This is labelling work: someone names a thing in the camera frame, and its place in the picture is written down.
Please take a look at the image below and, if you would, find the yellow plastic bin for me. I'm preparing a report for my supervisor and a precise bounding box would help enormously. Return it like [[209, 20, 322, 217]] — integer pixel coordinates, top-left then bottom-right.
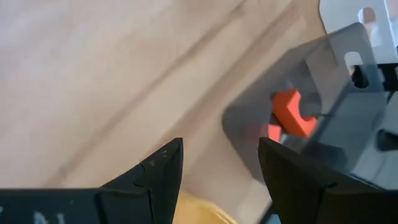
[[172, 190, 239, 224]]

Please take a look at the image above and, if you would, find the grey translucent plastic bin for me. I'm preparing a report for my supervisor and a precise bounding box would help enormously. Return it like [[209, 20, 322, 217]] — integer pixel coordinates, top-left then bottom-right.
[[221, 21, 398, 191]]

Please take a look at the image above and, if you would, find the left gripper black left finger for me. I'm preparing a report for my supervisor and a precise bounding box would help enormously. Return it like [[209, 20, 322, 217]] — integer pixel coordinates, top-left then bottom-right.
[[99, 137, 184, 224]]

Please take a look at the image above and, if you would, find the red square block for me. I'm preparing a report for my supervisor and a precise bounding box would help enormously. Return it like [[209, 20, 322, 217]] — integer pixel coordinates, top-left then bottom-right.
[[267, 123, 283, 144]]

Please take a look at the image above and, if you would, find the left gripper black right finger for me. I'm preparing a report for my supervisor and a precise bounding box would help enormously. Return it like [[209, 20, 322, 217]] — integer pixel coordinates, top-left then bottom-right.
[[257, 137, 340, 224]]

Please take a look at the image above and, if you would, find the orange bridge-shaped block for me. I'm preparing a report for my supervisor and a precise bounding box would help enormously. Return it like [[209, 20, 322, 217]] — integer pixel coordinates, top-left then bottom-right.
[[271, 89, 318, 139]]

